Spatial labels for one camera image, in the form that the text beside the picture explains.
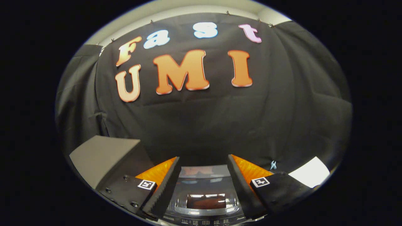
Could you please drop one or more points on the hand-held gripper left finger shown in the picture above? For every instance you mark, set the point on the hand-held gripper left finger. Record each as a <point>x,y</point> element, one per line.
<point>165,191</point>

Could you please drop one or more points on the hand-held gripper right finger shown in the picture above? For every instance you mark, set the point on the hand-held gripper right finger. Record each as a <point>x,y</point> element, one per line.
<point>243,191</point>

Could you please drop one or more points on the dark washing machine lid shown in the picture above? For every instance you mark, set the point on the dark washing machine lid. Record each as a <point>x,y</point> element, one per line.
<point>204,188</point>

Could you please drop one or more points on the grey washing machine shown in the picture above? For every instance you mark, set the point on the grey washing machine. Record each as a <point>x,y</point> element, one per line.
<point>207,222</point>

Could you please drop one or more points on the light blue clip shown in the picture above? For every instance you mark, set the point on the light blue clip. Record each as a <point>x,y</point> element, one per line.
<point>273,165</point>

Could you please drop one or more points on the white board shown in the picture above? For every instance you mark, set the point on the white board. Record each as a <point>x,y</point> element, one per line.
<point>309,172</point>

